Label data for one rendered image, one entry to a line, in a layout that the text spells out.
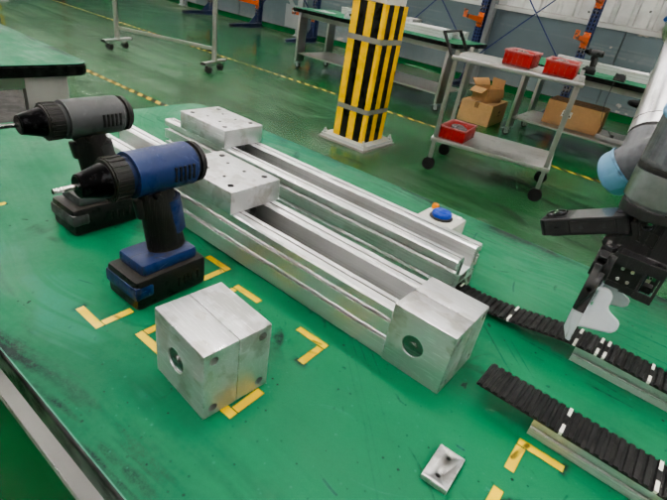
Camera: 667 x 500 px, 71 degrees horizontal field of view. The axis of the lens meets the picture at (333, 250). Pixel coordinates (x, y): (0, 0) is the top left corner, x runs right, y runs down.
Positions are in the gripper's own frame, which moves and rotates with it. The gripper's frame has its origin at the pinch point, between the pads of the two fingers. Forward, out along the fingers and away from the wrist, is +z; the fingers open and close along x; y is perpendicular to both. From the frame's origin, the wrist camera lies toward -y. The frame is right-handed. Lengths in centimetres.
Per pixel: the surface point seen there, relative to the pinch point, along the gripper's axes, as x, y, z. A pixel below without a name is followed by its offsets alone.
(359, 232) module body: -4.9, -36.9, 0.5
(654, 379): -1.0, 12.4, 2.3
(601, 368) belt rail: -1.3, 6.4, 4.6
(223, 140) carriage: -5, -75, -5
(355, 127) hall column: 255, -220, 68
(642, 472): -19.7, 13.6, 2.3
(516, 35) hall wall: 748, -284, -1
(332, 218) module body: -4.9, -43.6, 0.6
